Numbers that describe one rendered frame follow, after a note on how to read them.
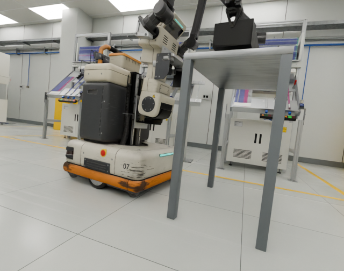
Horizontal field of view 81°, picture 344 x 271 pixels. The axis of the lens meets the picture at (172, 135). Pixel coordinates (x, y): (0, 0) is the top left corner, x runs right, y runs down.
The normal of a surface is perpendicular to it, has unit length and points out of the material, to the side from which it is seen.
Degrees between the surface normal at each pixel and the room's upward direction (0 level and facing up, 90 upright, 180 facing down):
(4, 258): 0
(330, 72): 90
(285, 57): 90
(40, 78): 90
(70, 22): 90
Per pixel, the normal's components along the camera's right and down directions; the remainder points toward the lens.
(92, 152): -0.46, 0.00
